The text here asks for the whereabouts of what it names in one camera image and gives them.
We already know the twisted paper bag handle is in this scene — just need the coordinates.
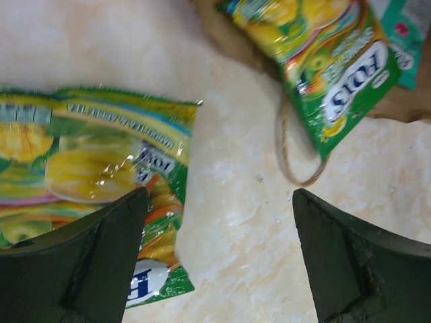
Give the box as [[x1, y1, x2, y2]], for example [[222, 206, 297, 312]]
[[275, 92, 329, 188]]

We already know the red paper bag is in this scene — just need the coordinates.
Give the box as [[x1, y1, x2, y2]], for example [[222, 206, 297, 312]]
[[191, 0, 430, 124]]

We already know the teal Fox's candy packet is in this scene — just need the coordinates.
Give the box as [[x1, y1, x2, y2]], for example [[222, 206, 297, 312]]
[[368, 0, 430, 90]]

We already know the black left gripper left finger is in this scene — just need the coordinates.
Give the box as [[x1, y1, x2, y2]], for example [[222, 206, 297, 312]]
[[1, 188, 149, 322]]

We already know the green Fox's spring tea packet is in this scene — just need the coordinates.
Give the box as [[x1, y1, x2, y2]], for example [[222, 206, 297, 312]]
[[218, 1, 401, 158]]

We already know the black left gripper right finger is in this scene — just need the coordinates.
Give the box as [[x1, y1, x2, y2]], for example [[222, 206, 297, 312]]
[[292, 188, 430, 322]]

